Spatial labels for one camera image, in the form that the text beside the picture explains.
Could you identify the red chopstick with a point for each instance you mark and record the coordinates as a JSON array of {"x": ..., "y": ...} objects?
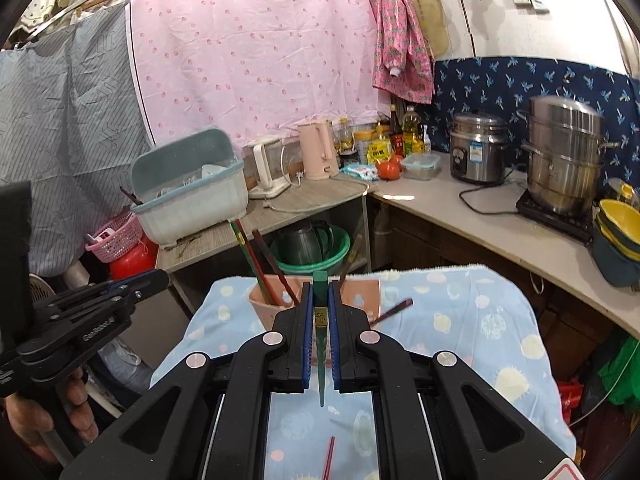
[
  {"x": 255, "y": 259},
  {"x": 328, "y": 462}
]

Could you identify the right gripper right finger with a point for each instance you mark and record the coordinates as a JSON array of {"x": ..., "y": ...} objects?
[{"x": 334, "y": 300}]

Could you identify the stacked green yellow bowls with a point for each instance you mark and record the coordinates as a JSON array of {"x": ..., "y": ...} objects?
[{"x": 615, "y": 244}]

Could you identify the pink perforated utensil holder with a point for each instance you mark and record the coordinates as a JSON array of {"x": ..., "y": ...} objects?
[{"x": 276, "y": 355}]

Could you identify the blue wet wipes pack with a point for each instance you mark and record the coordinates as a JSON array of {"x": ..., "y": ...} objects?
[{"x": 363, "y": 172}]

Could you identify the dark maroon chopstick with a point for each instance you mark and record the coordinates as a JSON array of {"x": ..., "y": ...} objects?
[{"x": 395, "y": 310}]

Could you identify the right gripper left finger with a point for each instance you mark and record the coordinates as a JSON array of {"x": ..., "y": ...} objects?
[{"x": 307, "y": 306}]

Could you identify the red plastic basin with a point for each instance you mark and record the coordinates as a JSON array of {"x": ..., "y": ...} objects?
[{"x": 139, "y": 259}]

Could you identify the pink electric kettle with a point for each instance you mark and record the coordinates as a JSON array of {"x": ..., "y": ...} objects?
[{"x": 316, "y": 143}]

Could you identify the clear food container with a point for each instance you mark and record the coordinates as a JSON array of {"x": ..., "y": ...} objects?
[{"x": 420, "y": 166}]

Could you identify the navy floral cloth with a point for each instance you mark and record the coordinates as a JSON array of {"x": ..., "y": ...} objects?
[{"x": 503, "y": 85}]

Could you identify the white small heater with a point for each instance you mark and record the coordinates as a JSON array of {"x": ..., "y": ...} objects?
[{"x": 271, "y": 177}]

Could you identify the black induction cooktop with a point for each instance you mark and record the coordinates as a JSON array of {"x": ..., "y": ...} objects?
[{"x": 576, "y": 227}]

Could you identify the maroon chopstick pair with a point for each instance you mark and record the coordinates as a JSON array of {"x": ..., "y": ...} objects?
[{"x": 274, "y": 265}]

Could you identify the green plastic bag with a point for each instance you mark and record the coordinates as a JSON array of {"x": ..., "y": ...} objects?
[{"x": 621, "y": 377}]

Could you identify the dark kettle under shelf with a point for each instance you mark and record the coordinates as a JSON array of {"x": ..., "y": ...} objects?
[{"x": 306, "y": 242}]

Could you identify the teal dish drainer box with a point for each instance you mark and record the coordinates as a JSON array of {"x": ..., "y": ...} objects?
[{"x": 187, "y": 186}]

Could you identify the red tomato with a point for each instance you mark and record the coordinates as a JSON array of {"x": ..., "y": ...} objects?
[{"x": 388, "y": 171}]

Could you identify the yellow seasoning bag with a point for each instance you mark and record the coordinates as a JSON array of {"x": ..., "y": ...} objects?
[{"x": 379, "y": 150}]

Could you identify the round brown fan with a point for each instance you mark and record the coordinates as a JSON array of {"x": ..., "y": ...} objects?
[{"x": 40, "y": 290}]

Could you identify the steel rice cooker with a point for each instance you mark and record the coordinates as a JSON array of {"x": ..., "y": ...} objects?
[{"x": 478, "y": 145}]

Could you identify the cooking oil bottle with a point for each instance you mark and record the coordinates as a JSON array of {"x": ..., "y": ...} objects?
[{"x": 412, "y": 136}]

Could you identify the green chopstick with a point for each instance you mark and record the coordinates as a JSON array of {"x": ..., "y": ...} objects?
[
  {"x": 321, "y": 321},
  {"x": 249, "y": 262}
]

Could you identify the grey striped sheet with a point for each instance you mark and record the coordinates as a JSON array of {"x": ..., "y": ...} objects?
[{"x": 71, "y": 126}]

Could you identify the stacked steel steamer pot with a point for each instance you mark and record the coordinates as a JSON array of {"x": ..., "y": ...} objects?
[{"x": 565, "y": 144}]

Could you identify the pink dotted curtain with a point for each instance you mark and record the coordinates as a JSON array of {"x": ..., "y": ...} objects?
[{"x": 251, "y": 68}]

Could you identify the green plastic basin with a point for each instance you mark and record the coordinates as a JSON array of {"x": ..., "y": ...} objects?
[{"x": 332, "y": 263}]

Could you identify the pink plastic basket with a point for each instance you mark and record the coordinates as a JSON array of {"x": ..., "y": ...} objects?
[{"x": 116, "y": 238}]

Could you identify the dark soy sauce bottle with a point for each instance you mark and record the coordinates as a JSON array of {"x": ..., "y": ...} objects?
[{"x": 396, "y": 132}]

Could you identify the pink floral garment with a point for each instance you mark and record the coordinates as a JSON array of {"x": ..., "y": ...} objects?
[{"x": 404, "y": 64}]

